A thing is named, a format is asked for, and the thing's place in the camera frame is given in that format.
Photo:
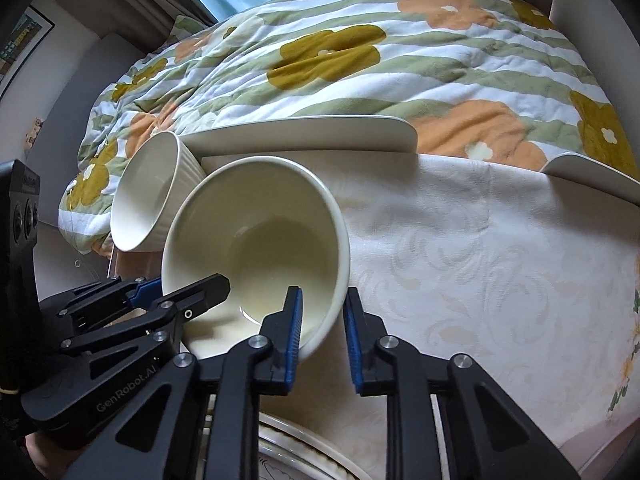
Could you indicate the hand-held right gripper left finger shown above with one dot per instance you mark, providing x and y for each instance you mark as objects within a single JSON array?
[{"x": 295, "y": 340}]

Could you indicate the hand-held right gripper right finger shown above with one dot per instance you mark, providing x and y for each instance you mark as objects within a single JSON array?
[{"x": 354, "y": 345}]

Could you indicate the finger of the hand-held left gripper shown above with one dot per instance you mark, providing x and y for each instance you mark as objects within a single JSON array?
[
  {"x": 195, "y": 297},
  {"x": 147, "y": 291}
]

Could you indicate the cream smooth bowl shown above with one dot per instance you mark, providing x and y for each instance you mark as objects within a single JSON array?
[{"x": 260, "y": 240}]

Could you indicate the white plate with dark rim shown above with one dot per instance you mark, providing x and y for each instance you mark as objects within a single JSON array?
[{"x": 310, "y": 452}]

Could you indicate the person's left hand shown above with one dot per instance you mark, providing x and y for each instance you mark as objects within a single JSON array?
[{"x": 47, "y": 465}]

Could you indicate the white ribbed bowl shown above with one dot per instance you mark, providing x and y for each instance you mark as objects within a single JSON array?
[{"x": 145, "y": 195}]

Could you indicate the white patterned tablecloth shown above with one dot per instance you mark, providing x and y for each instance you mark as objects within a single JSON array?
[{"x": 450, "y": 285}]

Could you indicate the white rectangular tray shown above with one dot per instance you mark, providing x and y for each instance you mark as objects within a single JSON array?
[
  {"x": 300, "y": 135},
  {"x": 590, "y": 172}
]

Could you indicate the framed houses picture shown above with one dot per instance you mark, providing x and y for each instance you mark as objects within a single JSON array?
[{"x": 20, "y": 45}]

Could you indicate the floral striped blanket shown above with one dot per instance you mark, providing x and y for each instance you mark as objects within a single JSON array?
[{"x": 400, "y": 85}]

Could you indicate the striped green pillow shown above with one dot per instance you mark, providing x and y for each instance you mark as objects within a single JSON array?
[{"x": 187, "y": 27}]

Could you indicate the wall socket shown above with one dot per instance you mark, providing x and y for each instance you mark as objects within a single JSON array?
[{"x": 35, "y": 130}]

